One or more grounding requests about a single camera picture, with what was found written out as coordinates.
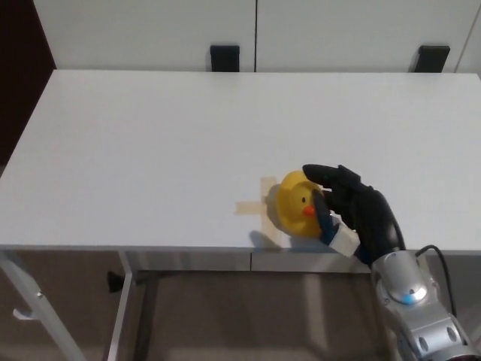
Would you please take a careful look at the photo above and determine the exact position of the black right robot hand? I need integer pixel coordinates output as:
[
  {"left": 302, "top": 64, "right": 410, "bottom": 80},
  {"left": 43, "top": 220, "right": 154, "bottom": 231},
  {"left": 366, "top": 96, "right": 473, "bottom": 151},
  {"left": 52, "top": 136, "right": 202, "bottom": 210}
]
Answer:
[{"left": 302, "top": 163, "right": 407, "bottom": 272}]

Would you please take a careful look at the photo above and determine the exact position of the yellow rubber duck toy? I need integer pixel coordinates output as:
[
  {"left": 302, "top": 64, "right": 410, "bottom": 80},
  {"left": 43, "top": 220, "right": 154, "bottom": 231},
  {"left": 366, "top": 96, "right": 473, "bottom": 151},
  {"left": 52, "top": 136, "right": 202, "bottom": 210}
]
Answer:
[{"left": 268, "top": 170, "right": 326, "bottom": 238}]

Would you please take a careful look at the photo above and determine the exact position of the white slanted desk leg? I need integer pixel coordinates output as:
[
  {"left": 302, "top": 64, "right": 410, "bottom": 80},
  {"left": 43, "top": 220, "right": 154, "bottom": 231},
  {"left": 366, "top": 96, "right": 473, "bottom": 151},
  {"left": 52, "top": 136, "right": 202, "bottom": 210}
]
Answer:
[{"left": 107, "top": 250, "right": 138, "bottom": 361}]

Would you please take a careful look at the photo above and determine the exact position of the black foot under desk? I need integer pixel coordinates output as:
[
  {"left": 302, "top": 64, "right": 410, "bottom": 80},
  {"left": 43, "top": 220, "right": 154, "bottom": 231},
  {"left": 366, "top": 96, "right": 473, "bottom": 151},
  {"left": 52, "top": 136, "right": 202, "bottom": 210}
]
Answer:
[{"left": 107, "top": 270, "right": 126, "bottom": 293}]

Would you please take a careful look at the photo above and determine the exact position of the white desk leg with screw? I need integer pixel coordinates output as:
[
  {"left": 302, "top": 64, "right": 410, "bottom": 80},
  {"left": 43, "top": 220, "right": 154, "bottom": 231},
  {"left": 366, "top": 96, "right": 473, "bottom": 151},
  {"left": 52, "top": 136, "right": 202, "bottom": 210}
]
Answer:
[{"left": 0, "top": 250, "right": 87, "bottom": 361}]

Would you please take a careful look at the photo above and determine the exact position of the long beige tape strip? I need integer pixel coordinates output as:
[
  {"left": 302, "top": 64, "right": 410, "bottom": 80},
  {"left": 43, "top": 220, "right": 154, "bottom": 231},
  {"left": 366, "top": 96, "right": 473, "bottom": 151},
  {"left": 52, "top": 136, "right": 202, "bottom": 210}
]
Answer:
[{"left": 259, "top": 175, "right": 290, "bottom": 250}]

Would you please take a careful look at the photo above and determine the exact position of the short beige tape strip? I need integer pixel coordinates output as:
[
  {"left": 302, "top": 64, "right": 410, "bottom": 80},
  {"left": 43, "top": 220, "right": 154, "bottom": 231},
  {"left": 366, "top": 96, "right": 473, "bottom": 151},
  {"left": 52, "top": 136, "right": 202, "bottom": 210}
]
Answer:
[{"left": 235, "top": 201, "right": 268, "bottom": 217}]

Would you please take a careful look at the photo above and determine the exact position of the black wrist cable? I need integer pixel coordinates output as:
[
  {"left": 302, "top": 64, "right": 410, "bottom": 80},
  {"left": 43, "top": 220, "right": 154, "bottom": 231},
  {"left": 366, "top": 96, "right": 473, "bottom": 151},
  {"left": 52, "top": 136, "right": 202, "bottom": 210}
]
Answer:
[{"left": 415, "top": 244, "right": 460, "bottom": 317}]

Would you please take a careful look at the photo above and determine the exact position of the black panel bracket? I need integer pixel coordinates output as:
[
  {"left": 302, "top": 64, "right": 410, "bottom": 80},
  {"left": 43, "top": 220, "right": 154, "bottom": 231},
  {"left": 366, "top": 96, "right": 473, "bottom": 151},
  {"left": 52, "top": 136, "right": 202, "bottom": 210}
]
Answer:
[
  {"left": 210, "top": 44, "right": 241, "bottom": 72},
  {"left": 416, "top": 45, "right": 451, "bottom": 73}
]

